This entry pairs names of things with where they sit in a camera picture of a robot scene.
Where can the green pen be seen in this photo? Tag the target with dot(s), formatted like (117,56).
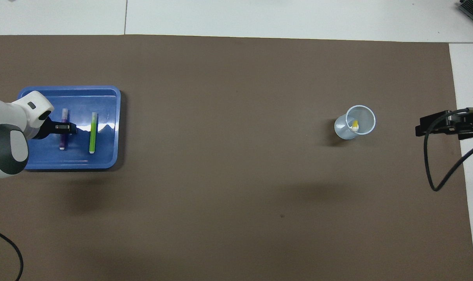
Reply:
(93,136)

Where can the brown table mat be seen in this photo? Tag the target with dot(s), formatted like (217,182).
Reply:
(228,175)

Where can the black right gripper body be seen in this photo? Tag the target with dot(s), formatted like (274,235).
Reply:
(468,125)

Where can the purple pen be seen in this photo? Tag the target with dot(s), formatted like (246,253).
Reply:
(64,117)

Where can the blue plastic tray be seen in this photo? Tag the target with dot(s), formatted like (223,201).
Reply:
(103,156)

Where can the yellow pen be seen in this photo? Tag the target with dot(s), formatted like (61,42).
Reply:
(355,125)

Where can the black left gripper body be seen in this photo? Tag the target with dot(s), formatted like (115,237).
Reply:
(47,128)

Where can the clear plastic cup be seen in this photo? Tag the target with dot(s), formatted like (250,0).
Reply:
(343,130)

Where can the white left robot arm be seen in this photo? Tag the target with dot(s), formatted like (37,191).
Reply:
(6,125)

